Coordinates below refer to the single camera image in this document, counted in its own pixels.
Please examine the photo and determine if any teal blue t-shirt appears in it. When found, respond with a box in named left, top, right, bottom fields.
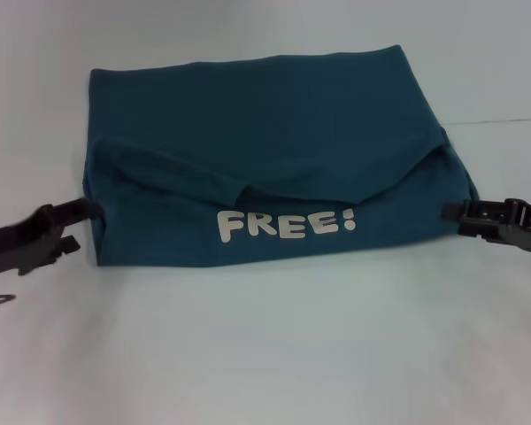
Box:
left=82, top=43, right=478, bottom=269

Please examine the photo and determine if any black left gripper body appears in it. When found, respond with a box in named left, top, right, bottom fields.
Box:
left=0, top=204, right=68, bottom=279

